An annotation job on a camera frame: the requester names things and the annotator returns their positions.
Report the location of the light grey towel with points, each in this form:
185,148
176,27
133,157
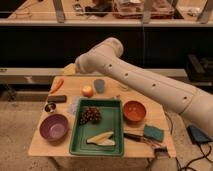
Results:
72,108

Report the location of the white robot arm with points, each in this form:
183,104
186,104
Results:
188,101

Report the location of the green plastic tray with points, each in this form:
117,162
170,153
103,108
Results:
111,120

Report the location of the blue grey cup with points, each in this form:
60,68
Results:
99,85

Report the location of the red yellow apple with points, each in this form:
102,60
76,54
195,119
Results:
87,91

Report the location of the bunch of dark grapes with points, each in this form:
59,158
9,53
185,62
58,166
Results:
90,114

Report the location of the orange bowl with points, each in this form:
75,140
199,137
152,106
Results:
134,111

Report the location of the orange carrot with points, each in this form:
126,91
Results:
57,86

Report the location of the black rectangular block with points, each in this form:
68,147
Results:
57,99

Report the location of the small metal cup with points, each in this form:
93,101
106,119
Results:
50,107

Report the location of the wooden table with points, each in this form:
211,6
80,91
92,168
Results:
72,88

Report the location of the green sponge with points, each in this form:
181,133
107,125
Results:
153,133

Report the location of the purple bowl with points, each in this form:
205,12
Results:
54,127

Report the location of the black box on shelf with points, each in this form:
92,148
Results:
199,69

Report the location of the blue foot pedal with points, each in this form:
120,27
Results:
197,136

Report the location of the black handled knife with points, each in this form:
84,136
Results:
140,138

